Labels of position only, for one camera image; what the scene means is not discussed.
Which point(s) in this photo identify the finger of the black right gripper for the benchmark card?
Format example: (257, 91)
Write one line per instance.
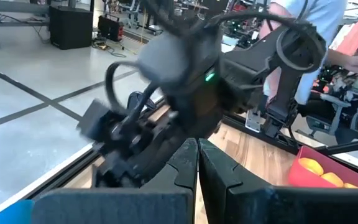
(93, 119)

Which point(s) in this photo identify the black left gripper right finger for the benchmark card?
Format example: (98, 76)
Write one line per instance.
(275, 205)

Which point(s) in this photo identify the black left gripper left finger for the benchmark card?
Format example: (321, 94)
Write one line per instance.
(120, 205)

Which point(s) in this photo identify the red plastic bin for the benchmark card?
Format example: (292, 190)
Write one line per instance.
(297, 177)

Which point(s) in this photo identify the yellow lemon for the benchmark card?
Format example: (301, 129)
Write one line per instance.
(332, 179)
(312, 165)
(351, 185)

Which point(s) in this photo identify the person's forearm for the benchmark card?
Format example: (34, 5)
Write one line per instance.
(337, 57)

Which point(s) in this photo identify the red and black device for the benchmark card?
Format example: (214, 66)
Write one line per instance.
(110, 29)

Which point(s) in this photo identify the black box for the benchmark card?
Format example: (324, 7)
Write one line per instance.
(70, 28)

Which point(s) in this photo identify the blue plastic bin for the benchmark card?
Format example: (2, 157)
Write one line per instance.
(11, 214)

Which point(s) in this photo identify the grey office chair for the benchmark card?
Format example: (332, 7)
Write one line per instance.
(334, 102)

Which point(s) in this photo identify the orange red panel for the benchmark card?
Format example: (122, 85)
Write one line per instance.
(353, 37)

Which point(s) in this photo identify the person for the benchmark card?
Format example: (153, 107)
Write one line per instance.
(322, 18)

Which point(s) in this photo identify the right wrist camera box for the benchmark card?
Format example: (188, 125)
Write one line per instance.
(163, 62)

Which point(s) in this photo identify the black aluminium table frame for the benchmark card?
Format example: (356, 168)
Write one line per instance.
(235, 125)

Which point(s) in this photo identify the silver metal bracket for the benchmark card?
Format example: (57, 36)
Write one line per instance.
(253, 123)

